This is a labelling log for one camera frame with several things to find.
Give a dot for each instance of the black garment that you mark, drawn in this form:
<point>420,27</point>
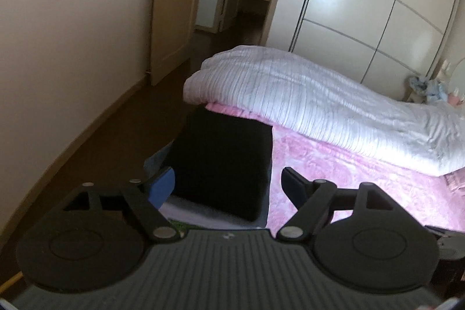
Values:
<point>224,163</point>

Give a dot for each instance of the blue cloth on nightstand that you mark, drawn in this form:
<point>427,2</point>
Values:
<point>431,90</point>

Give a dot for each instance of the white striped duvet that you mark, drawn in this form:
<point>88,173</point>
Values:
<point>324,105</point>

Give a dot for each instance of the blue folded garment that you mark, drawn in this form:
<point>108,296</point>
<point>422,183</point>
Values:
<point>157,163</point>

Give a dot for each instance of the white folded garment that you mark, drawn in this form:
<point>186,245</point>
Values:
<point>188,212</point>

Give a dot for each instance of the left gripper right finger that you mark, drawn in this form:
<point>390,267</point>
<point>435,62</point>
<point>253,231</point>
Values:
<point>298,189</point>

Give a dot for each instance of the pink floral blanket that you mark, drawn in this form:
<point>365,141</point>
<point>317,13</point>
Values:
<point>434,201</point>

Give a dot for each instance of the green folded garment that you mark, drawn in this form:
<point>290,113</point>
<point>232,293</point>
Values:
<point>181,227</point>

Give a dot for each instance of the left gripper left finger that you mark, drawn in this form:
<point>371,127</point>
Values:
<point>159,187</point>

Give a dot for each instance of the white wardrobe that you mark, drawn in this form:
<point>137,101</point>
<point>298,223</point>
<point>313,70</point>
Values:
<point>378,43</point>

